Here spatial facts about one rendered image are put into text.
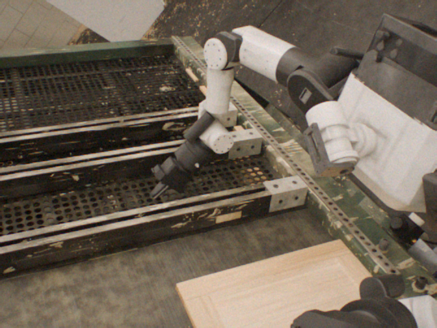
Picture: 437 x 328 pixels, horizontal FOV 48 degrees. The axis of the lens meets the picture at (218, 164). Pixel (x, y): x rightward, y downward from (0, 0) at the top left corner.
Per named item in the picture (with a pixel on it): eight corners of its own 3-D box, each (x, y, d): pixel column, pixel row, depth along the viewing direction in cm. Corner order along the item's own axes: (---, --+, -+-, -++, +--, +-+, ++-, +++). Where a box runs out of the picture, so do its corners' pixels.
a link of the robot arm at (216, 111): (216, 131, 148) (220, 90, 140) (228, 146, 141) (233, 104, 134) (196, 134, 145) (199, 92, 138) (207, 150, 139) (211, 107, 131)
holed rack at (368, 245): (400, 274, 125) (401, 273, 124) (391, 277, 123) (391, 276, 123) (177, 36, 245) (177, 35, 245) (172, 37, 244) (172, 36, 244)
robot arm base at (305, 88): (325, 79, 119) (332, 37, 110) (370, 104, 112) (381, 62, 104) (282, 107, 112) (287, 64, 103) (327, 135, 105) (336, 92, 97)
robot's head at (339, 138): (358, 104, 89) (320, 99, 84) (377, 154, 84) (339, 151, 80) (335, 123, 94) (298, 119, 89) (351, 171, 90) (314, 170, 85)
